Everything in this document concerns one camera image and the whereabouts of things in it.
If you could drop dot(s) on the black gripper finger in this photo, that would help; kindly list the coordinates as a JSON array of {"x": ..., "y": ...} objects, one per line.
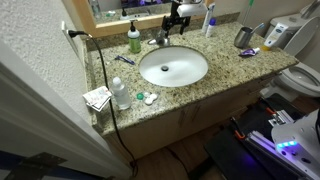
[
  {"x": 184, "y": 27},
  {"x": 165, "y": 26}
]

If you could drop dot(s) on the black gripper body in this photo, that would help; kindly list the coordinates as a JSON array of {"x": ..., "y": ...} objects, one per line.
[{"x": 176, "y": 18}]

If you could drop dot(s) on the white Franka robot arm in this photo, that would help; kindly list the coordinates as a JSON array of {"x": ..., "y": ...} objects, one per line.
[{"x": 300, "y": 136}]

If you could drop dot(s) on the grey metal cup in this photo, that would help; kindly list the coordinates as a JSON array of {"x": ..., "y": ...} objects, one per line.
[{"x": 242, "y": 38}]

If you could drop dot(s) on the chrome sink faucet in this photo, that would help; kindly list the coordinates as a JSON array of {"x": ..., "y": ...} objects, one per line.
[{"x": 161, "y": 40}]

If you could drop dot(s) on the white roll-on blue cap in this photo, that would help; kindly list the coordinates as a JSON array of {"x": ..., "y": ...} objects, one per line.
[{"x": 210, "y": 28}]

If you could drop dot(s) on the blue and white tube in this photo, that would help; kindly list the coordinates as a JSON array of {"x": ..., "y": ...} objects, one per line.
[{"x": 208, "y": 15}]

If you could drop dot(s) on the green hand soap bottle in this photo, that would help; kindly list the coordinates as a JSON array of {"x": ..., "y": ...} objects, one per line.
[{"x": 134, "y": 40}]

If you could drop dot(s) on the white oval sink basin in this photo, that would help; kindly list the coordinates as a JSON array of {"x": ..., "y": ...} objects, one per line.
[{"x": 183, "y": 66}]

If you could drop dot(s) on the blue razor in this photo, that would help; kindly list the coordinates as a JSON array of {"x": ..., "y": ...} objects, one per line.
[{"x": 125, "y": 60}]

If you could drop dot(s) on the purple toothpaste tube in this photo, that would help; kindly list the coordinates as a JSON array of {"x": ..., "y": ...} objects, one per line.
[{"x": 248, "y": 52}]

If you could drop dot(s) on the white contact lens case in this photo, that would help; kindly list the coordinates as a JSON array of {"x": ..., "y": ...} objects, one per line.
[{"x": 150, "y": 99}]

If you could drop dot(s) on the green lens case cap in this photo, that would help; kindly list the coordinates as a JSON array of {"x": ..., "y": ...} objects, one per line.
[{"x": 140, "y": 96}]

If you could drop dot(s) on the clear plastic bottle white cap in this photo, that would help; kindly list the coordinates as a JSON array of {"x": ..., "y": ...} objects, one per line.
[{"x": 121, "y": 95}]

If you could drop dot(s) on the white sunscreen tube yellow cap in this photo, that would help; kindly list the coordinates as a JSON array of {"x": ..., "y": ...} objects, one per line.
[{"x": 275, "y": 35}]

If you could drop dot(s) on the white paper packet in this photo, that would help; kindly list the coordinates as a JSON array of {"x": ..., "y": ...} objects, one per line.
[{"x": 96, "y": 98}]

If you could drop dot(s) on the beige vanity cabinet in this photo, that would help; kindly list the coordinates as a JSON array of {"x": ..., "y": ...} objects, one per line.
[{"x": 160, "y": 133}]

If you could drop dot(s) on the orange and black clamp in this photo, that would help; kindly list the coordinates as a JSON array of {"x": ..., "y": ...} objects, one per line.
[
  {"x": 238, "y": 133},
  {"x": 270, "y": 111}
]

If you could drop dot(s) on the white toilet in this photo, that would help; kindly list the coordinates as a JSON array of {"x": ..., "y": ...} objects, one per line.
[{"x": 300, "y": 76}]

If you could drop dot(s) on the black robot cart top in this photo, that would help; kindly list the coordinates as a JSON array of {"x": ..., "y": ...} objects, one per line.
[{"x": 226, "y": 156}]

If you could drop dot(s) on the white door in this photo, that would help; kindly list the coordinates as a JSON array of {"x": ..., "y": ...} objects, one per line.
[{"x": 40, "y": 123}]

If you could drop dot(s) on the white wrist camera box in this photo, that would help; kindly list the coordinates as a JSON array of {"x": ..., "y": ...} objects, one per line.
[{"x": 191, "y": 10}]

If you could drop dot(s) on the wooden framed wall mirror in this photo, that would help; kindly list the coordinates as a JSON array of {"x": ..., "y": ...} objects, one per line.
[{"x": 100, "y": 28}]

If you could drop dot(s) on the white wall outlet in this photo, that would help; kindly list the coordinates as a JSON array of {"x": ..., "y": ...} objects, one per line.
[{"x": 66, "y": 36}]

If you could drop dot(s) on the aluminium mounting rail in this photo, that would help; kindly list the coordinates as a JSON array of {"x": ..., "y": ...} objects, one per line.
[{"x": 266, "y": 146}]

